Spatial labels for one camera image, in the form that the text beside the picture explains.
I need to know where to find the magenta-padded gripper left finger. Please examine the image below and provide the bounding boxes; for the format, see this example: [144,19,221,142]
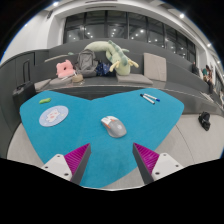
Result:
[41,143,92,186]

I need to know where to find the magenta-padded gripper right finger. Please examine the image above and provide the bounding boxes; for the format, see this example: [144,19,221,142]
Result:
[132,142,184,185]

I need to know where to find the grey white computer mouse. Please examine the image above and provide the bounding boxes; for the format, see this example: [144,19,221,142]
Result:
[100,115,128,139]

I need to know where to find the round pale blue mouse pad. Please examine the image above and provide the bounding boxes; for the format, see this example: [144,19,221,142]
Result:
[38,105,70,128]

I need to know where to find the black bag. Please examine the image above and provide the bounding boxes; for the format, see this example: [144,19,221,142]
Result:
[198,111,212,132]

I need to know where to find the green eraser block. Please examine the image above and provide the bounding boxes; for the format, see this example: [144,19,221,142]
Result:
[38,97,52,105]

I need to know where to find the black suitcase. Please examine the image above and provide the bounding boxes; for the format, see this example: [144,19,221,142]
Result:
[12,59,37,109]

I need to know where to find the flat grey seat cushion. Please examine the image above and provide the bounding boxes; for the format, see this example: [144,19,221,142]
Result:
[115,73,154,85]
[49,76,74,88]

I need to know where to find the small tan pouch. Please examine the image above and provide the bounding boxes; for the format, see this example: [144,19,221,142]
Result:
[71,73,85,84]

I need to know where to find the pink plush cushion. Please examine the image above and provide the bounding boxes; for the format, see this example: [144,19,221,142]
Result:
[55,59,76,79]

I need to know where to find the upright grey seat cushion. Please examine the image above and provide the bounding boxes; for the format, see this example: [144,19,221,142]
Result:
[143,52,168,82]

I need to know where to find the person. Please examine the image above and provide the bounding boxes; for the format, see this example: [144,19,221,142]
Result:
[201,67,208,83]
[206,64,215,94]

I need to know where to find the grey backpack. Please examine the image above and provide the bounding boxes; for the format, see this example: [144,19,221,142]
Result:
[74,49,99,78]

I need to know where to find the navy star-print bag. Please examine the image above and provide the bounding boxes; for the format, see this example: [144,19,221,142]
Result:
[95,61,117,77]

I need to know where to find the green dragon plush toy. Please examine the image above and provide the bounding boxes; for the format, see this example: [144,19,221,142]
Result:
[83,40,140,76]

